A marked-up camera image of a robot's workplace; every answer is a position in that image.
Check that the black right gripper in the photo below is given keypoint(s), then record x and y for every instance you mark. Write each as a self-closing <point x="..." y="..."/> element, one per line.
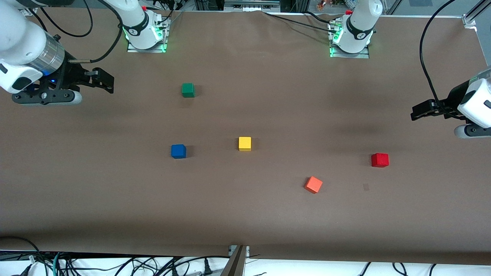
<point x="71" y="75"/>

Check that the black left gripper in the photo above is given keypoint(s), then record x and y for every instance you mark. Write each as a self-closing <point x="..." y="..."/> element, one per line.
<point x="455" y="97"/>

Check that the red block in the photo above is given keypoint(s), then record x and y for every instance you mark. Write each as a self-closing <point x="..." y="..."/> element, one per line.
<point x="379" y="160"/>

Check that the blue block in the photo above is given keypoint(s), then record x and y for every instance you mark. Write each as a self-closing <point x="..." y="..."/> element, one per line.
<point x="178" y="151"/>

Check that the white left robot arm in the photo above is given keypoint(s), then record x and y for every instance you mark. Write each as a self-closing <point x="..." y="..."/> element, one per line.
<point x="356" y="27"/>

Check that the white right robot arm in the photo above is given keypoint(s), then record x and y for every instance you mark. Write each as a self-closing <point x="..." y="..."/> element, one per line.
<point x="19" y="38"/>

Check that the green block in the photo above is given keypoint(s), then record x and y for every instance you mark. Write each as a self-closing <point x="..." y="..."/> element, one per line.
<point x="187" y="90"/>

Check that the orange block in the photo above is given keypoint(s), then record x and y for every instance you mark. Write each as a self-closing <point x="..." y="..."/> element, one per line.
<point x="313" y="184"/>

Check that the yellow block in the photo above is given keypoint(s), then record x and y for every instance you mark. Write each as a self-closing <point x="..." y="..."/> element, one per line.
<point x="244" y="143"/>

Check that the white power strip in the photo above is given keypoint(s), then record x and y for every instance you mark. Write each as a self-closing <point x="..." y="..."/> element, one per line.
<point x="249" y="5"/>

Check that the brown support beam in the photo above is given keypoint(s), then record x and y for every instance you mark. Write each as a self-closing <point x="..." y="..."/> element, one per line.
<point x="234" y="266"/>

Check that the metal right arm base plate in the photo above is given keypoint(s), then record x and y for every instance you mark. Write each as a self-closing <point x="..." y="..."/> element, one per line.
<point x="134" y="50"/>

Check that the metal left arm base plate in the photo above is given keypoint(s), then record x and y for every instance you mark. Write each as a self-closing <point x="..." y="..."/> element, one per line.
<point x="360" y="56"/>

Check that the aluminium frame corner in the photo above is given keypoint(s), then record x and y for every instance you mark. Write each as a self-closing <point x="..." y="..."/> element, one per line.
<point x="470" y="19"/>

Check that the metal table edge bracket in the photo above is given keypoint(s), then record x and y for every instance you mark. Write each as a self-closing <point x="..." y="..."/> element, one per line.
<point x="231" y="250"/>

